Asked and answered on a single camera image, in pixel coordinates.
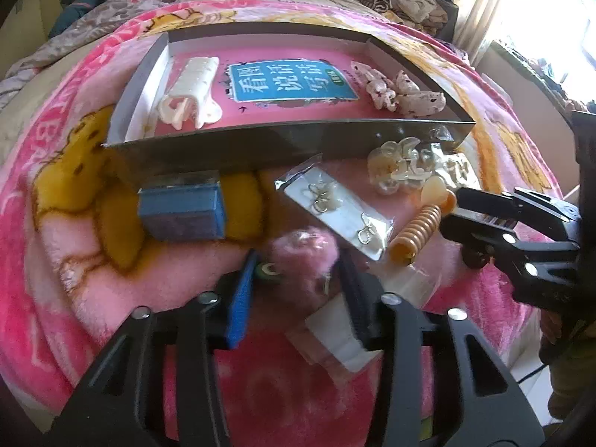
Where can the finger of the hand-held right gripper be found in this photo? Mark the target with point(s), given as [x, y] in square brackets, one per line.
[535, 212]
[531, 267]

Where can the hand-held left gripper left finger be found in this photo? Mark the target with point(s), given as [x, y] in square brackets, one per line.
[240, 302]

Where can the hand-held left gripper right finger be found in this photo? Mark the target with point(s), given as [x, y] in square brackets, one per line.
[356, 298]

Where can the pink fluffy pompom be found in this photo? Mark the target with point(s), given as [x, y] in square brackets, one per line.
[302, 256]

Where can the clear earring packet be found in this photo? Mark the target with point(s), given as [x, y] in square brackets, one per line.
[335, 209]

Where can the cream hair clip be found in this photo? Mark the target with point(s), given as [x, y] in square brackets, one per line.
[435, 193]

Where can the clear hair claw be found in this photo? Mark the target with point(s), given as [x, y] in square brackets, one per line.
[396, 167]

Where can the grey cardboard box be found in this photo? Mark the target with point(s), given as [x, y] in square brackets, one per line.
[209, 149]

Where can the person's right forearm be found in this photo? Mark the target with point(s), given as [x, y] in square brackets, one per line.
[575, 382]

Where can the person's right hand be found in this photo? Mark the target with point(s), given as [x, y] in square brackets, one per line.
[554, 335]

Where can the white card packet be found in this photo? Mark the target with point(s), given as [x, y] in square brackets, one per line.
[335, 335]

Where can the blue box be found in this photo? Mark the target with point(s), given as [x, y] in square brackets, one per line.
[181, 209]

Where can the white speckled hair clip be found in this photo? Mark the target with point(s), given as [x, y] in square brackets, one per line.
[419, 98]
[375, 86]

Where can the window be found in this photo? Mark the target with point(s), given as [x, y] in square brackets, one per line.
[554, 4]

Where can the pink printed blanket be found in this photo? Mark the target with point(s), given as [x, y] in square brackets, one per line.
[46, 326]

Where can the clear plastic packet blue card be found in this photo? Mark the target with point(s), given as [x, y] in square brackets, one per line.
[279, 111]

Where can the cream curtain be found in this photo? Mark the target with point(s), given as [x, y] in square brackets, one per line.
[484, 9]

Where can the white hair claw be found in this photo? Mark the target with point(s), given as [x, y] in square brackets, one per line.
[188, 93]

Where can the lilac floral blanket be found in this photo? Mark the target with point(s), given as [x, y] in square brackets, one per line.
[70, 32]

